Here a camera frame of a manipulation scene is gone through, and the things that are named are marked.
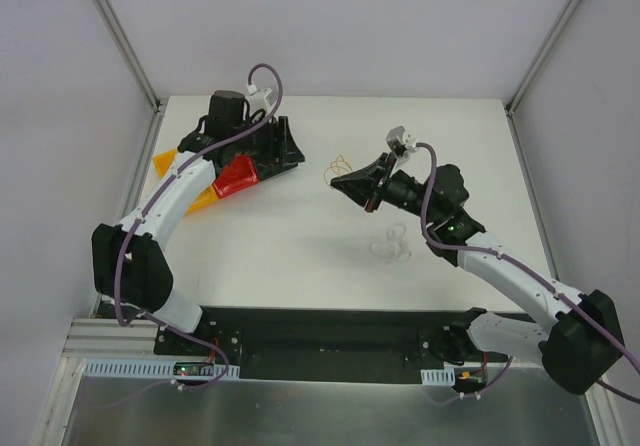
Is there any yellow thin cable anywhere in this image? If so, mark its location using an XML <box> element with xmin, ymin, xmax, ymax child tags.
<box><xmin>322</xmin><ymin>154</ymin><xmax>354</xmax><ymax>180</ymax></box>

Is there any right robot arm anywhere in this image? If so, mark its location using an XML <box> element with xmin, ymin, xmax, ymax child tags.
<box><xmin>330</xmin><ymin>153</ymin><xmax>629</xmax><ymax>395</ymax></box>

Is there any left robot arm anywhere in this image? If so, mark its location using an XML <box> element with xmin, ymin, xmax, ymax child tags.
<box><xmin>91</xmin><ymin>85</ymin><xmax>305</xmax><ymax>355</ymax></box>

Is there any black plastic bin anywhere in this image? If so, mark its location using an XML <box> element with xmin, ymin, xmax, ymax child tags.
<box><xmin>249</xmin><ymin>116</ymin><xmax>305</xmax><ymax>181</ymax></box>

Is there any red plastic bin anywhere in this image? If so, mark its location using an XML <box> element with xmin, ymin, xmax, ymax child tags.
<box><xmin>212</xmin><ymin>155</ymin><xmax>260</xmax><ymax>199</ymax></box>

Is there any yellow plastic bin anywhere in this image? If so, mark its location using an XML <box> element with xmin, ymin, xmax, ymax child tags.
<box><xmin>150</xmin><ymin>150</ymin><xmax>218</xmax><ymax>214</ymax></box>

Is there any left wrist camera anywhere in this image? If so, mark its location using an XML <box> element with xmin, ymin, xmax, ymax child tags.
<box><xmin>245</xmin><ymin>84</ymin><xmax>278</xmax><ymax>114</ymax></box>

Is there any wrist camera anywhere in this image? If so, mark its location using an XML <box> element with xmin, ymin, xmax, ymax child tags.
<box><xmin>245</xmin><ymin>84</ymin><xmax>278</xmax><ymax>114</ymax></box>
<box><xmin>385</xmin><ymin>126</ymin><xmax>416</xmax><ymax>166</ymax></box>

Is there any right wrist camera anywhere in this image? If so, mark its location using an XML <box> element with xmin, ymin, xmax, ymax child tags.
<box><xmin>385</xmin><ymin>126</ymin><xmax>416</xmax><ymax>166</ymax></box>

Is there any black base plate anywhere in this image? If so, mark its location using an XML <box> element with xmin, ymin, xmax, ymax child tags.
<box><xmin>94</xmin><ymin>303</ymin><xmax>516</xmax><ymax>385</ymax></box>

